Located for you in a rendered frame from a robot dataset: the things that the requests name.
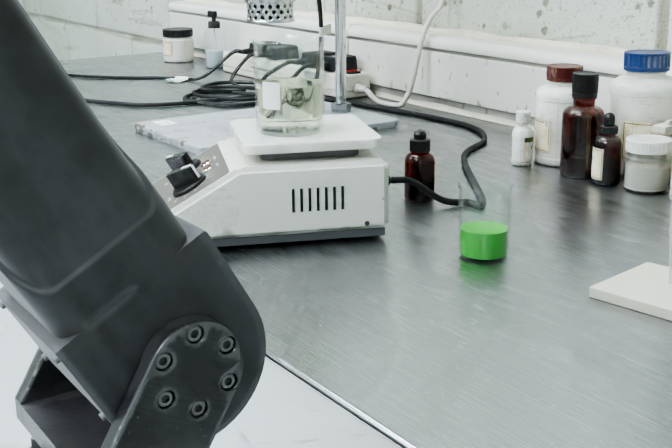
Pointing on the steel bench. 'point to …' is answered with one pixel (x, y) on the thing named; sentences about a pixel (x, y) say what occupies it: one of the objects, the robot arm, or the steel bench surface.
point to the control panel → (198, 172)
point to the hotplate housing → (292, 197)
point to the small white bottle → (522, 139)
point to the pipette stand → (640, 279)
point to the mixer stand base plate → (198, 138)
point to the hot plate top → (339, 125)
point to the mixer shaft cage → (270, 9)
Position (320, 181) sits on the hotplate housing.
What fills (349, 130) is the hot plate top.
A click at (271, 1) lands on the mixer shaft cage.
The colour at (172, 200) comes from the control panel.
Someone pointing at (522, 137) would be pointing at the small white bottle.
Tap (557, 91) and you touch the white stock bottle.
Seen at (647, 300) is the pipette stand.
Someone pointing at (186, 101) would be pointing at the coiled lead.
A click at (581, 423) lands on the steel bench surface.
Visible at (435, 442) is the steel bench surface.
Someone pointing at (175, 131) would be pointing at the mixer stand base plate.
